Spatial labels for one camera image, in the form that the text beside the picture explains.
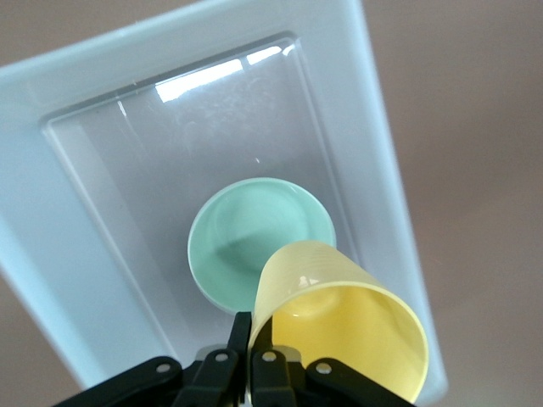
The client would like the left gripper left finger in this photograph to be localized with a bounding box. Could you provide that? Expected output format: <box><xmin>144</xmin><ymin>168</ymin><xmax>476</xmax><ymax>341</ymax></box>
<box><xmin>53</xmin><ymin>311</ymin><xmax>254</xmax><ymax>407</ymax></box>

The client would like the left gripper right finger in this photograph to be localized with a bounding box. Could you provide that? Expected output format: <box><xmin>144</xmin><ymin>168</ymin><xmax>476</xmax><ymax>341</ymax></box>
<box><xmin>249</xmin><ymin>317</ymin><xmax>411</xmax><ymax>407</ymax></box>

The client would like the yellow plastic cup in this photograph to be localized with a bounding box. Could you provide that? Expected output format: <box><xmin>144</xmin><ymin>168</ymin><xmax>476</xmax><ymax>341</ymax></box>
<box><xmin>248</xmin><ymin>239</ymin><xmax>430</xmax><ymax>404</ymax></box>

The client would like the mint green bowl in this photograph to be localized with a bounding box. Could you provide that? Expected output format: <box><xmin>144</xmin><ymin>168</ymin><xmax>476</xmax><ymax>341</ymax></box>
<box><xmin>187</xmin><ymin>176</ymin><xmax>337</xmax><ymax>315</ymax></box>

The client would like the clear plastic bin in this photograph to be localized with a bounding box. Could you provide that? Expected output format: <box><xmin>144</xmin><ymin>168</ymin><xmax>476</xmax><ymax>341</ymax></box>
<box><xmin>0</xmin><ymin>0</ymin><xmax>450</xmax><ymax>407</ymax></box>

